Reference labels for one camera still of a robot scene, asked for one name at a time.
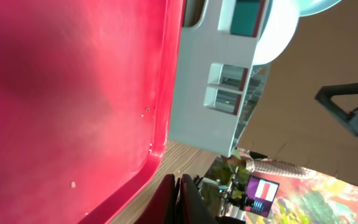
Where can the light blue bowl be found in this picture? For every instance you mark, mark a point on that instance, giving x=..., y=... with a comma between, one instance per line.
x=277, y=31

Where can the light blue plate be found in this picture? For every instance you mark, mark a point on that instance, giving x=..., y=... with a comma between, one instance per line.
x=312, y=7

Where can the grey dishwasher rack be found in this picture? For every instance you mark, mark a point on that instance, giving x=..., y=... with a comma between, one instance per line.
x=213, y=73

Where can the red serving tray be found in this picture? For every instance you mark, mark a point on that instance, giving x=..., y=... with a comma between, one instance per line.
x=86, y=90

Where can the person's patterned sleeve arm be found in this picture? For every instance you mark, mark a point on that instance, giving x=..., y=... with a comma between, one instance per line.
x=271, y=167

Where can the laptop screen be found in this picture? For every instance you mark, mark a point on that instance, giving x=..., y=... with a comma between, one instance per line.
x=261, y=192

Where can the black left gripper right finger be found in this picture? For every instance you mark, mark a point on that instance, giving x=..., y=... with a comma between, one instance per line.
x=191, y=208

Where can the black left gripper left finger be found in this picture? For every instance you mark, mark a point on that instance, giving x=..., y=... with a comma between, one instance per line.
x=161, y=208

